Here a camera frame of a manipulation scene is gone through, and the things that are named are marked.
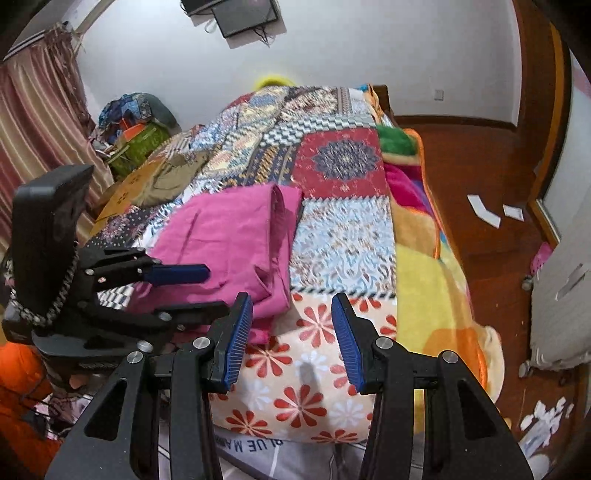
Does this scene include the olive green pants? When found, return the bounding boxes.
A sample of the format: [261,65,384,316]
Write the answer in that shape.
[139,150,211,208]

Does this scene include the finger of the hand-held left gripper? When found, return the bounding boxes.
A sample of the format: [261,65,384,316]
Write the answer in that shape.
[95,301,230,342]
[81,248,211,289]

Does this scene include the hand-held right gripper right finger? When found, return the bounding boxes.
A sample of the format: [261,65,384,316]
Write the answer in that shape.
[331,293,536,480]

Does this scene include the scraps of torn paper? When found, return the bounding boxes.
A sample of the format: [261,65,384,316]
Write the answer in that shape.
[517,397,575,457]

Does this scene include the person's orange jacket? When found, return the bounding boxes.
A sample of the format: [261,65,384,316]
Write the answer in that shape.
[0,344,61,476]

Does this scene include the striped red curtain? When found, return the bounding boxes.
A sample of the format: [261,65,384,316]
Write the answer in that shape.
[0,28,114,250]

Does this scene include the wooden lap table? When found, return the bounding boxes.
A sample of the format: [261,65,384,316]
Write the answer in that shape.
[90,159,167,236]

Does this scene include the colourful fleece blanket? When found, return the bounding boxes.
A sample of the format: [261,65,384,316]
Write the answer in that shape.
[369,83,504,435]

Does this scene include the green storage box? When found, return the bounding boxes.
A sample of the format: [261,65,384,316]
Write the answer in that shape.
[106,122,171,181]

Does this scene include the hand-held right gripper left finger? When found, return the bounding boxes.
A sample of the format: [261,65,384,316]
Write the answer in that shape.
[44,292,254,480]

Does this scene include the small black wall monitor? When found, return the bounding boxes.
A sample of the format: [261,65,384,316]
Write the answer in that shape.
[212,0,281,39]

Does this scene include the pink pants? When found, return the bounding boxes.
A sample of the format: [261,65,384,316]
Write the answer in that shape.
[127,182,303,344]

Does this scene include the black wall television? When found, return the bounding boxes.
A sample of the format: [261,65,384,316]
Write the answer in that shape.
[180,0,222,17]

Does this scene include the patchwork patterned bedsheet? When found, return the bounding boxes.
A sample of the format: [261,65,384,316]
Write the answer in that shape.
[88,85,400,444]

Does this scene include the white printed bedsheet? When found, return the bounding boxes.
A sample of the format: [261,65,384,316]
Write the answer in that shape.
[157,434,384,480]

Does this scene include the yellow curved plastic object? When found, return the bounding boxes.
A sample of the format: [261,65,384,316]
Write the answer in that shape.
[253,74,296,90]

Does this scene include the frosted glass sliding door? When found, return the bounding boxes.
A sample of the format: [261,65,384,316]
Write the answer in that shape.
[526,23,591,245]

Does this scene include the wooden bed footboard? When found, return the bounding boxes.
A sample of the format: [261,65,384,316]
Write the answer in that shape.
[372,84,393,121]

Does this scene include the pink slipper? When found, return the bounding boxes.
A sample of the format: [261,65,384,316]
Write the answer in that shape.
[531,242,553,273]

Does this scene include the braided wrist cord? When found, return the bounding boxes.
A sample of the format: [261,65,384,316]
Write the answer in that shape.
[9,240,79,328]

